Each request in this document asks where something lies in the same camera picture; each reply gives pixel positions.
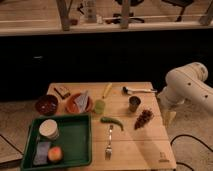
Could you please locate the black cable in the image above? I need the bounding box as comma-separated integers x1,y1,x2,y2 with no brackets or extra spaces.
170,133,213,171

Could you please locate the purple sponge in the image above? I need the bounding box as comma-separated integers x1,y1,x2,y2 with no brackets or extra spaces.
33,141,51,166

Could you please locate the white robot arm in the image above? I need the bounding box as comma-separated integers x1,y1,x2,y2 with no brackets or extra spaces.
157,62,213,127

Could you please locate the green plastic tray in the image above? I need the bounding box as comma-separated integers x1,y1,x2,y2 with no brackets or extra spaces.
20,114,92,171

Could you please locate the grey folded cloth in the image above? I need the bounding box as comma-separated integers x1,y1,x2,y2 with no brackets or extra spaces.
74,91,88,113

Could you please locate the white round container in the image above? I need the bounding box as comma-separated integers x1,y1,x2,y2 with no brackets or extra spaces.
39,119,59,140

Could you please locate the orange bowl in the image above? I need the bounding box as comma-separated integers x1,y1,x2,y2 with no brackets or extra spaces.
65,93,93,114

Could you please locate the red yellow apple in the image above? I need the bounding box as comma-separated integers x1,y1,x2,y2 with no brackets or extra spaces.
48,146,63,163

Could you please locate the brown grape bunch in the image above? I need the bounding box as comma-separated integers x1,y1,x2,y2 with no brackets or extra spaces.
134,109,154,130

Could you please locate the green chili pepper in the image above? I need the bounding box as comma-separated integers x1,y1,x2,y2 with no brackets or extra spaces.
100,117,124,131

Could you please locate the silver fork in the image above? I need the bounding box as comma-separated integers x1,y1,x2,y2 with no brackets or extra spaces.
105,124,113,160

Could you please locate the dark metal cup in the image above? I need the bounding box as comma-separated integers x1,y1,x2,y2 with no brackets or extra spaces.
129,96,141,112

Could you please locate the green plastic cup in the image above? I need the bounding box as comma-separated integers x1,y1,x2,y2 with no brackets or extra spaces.
94,99,106,114

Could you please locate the dark red bowl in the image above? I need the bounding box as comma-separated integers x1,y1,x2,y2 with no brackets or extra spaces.
35,94,58,116

